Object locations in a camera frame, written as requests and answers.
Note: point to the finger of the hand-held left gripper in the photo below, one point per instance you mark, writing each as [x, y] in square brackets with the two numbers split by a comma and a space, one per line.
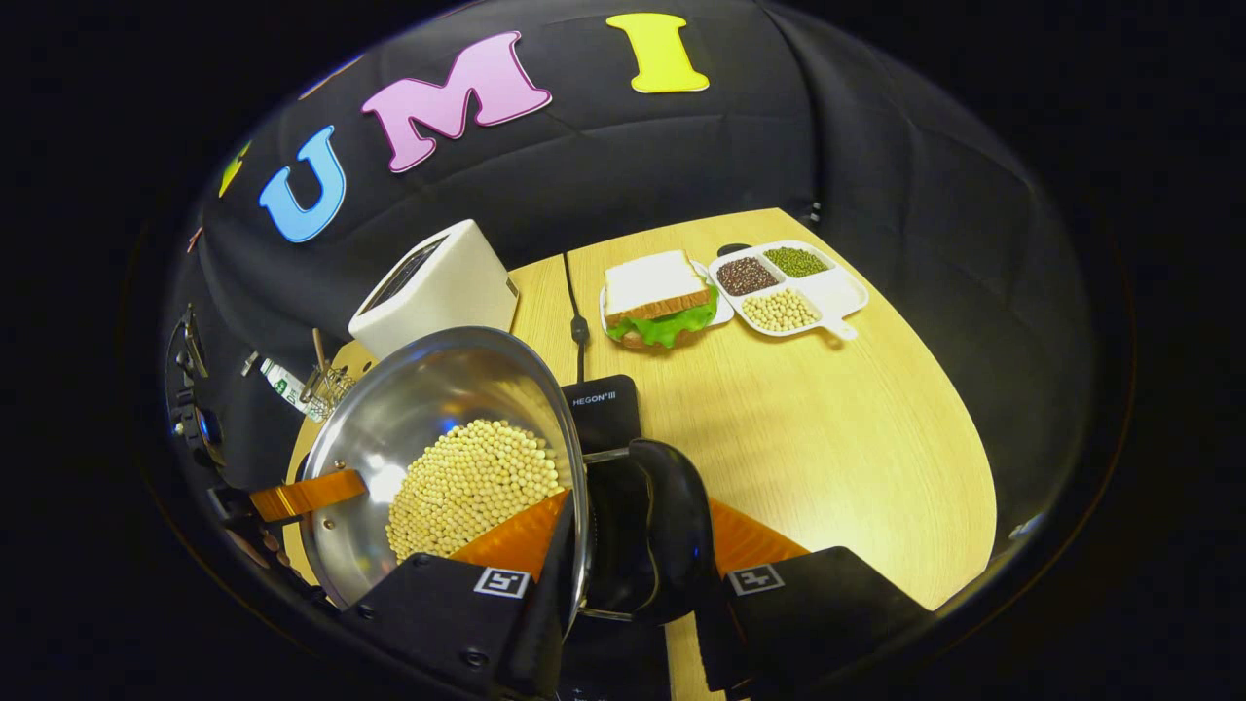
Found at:
[307, 495]

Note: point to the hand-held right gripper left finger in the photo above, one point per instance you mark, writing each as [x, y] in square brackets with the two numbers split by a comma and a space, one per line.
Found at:
[535, 643]

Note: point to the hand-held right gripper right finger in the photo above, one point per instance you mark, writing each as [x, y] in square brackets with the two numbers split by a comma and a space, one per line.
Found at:
[827, 613]

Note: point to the black induction cooktop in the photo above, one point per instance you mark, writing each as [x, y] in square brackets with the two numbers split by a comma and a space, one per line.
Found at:
[604, 414]

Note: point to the white drink bottle green label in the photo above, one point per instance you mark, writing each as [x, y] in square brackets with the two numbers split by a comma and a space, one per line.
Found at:
[284, 385]

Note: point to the pile of soybeans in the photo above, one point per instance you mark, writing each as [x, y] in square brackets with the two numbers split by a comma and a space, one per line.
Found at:
[467, 487]

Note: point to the white toaster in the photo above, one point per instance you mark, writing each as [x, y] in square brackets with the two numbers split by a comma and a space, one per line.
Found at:
[458, 292]

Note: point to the small white plate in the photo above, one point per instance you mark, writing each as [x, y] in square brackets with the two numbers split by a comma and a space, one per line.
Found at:
[725, 312]

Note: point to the white divided dish of beans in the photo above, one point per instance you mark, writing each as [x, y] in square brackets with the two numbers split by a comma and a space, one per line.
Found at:
[827, 292]

